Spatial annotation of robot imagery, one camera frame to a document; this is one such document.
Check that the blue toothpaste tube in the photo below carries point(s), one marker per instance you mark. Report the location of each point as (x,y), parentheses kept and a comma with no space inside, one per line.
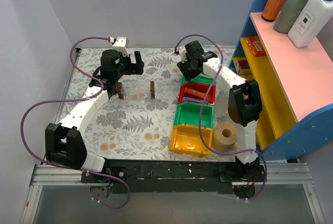
(195,100)

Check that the grey pump bottle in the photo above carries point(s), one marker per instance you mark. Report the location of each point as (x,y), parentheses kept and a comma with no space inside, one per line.
(288,15)

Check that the clear glass tray brown handles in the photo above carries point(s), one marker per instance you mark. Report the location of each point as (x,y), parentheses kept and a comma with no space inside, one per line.
(136,90)

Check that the green plastic bin far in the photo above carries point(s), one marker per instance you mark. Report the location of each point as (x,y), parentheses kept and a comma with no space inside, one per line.
(199,79)

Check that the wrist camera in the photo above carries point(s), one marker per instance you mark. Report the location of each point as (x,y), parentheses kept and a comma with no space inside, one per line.
(181,51)
(119,44)

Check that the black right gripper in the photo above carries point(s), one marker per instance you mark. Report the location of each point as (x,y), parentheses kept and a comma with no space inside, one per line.
(187,68)

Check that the orange soap box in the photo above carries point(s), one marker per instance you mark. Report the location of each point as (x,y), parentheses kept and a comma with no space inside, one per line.
(255,45)

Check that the red plastic bin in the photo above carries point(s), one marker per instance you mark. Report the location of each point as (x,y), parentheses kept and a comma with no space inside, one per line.
(199,87)

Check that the green plastic bin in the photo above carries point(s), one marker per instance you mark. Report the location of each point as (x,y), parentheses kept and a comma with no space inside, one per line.
(189,113)
(199,79)

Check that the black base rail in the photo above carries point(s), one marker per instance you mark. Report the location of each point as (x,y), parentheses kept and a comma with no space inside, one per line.
(143,176)

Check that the orange toothpaste tube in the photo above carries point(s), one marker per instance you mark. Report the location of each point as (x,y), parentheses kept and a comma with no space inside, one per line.
(195,93)

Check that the yellow plastic bin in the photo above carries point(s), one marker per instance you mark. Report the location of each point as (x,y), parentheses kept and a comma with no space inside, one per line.
(185,139)

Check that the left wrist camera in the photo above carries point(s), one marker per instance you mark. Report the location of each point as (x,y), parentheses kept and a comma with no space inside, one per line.
(119,44)

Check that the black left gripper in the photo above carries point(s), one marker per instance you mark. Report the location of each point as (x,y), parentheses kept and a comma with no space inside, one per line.
(132,65)

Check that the white square bottle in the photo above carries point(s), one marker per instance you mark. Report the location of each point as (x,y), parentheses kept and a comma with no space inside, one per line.
(310,21)

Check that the packaged toothbrush on table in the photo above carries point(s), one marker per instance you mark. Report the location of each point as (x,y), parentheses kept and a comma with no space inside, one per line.
(70,105)

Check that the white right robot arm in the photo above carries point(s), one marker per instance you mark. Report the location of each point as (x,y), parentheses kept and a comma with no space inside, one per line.
(244,100)

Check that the green plastic bin near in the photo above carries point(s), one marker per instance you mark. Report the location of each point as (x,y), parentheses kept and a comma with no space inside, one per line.
(189,113)

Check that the clear plastic cup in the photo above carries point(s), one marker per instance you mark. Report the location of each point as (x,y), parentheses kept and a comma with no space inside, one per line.
(221,104)

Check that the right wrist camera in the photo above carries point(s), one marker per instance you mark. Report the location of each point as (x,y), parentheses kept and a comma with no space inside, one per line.
(181,51)

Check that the red white small box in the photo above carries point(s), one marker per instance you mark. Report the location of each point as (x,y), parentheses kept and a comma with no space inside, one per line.
(242,67)

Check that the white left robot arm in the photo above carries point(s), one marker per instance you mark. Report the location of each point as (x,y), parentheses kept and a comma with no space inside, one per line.
(63,141)

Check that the toilet paper roll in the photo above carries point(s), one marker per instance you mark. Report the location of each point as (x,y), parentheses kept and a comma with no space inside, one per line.
(225,137)

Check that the blue shelf unit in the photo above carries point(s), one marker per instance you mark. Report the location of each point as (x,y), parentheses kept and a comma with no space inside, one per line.
(296,90)

